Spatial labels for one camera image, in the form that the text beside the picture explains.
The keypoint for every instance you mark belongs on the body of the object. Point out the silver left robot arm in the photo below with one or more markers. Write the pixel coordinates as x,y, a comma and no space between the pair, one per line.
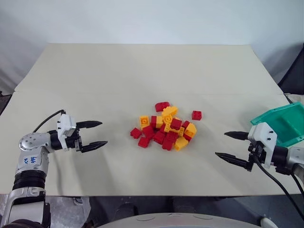
31,164

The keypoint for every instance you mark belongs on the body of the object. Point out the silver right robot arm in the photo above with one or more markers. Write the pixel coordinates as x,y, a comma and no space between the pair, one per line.
294,155

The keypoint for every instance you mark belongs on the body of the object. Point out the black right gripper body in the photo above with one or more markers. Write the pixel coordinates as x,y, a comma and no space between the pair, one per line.
256,152

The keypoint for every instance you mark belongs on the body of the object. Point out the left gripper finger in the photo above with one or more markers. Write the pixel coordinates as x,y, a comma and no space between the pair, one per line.
89,124
95,145

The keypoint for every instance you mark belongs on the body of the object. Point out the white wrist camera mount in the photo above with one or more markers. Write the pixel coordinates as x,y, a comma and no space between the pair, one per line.
264,137
67,127

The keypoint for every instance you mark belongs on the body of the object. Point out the grey robot torso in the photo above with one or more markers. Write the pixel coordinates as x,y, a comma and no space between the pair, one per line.
178,221

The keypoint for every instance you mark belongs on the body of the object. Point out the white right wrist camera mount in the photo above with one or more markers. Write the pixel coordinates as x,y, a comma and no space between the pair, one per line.
264,137

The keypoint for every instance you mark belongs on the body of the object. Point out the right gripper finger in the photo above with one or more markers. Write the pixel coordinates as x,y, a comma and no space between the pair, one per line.
237,135
231,158

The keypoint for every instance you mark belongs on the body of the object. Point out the yellow toy block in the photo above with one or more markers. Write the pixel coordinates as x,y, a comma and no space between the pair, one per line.
191,129
181,131
167,118
171,110
167,127
144,121
181,144

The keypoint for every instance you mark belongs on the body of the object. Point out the beige cloth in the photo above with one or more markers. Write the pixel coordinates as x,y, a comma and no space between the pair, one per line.
295,98

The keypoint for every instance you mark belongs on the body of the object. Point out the red toy block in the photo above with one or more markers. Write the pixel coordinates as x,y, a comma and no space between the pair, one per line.
156,121
162,106
171,136
145,142
148,131
158,137
168,144
197,115
185,124
135,133
176,124

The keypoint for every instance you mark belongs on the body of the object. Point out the white rounded object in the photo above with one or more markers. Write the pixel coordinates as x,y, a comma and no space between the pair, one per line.
268,222

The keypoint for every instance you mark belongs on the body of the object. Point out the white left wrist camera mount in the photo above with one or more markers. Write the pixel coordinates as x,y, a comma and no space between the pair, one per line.
67,127

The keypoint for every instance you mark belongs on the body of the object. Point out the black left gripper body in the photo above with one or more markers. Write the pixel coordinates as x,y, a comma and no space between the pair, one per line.
75,143

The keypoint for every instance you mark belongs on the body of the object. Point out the teal plastic bin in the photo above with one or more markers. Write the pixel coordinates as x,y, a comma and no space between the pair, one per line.
283,123

